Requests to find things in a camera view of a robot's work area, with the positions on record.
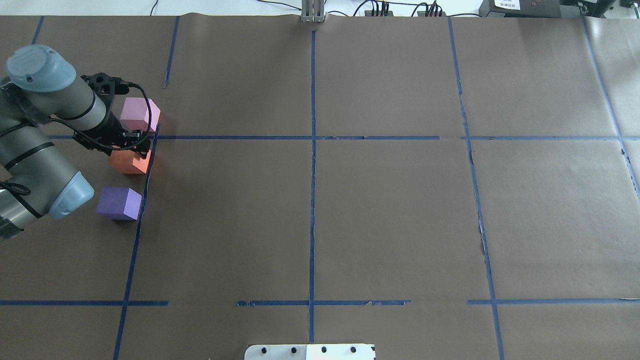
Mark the dark purple foam cube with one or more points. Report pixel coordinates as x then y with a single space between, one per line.
119 203

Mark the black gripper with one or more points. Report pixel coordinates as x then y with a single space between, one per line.
111 128

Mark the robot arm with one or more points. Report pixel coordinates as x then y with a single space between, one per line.
41 87

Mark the pink foam cube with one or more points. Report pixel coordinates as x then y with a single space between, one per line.
135 114

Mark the orange foam cube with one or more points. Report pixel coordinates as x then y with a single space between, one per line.
129 162

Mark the black box device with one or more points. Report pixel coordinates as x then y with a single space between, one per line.
553 9

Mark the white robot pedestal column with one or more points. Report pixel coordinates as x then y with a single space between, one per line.
322 351

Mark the aluminium frame post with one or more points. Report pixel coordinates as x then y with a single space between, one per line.
313 11

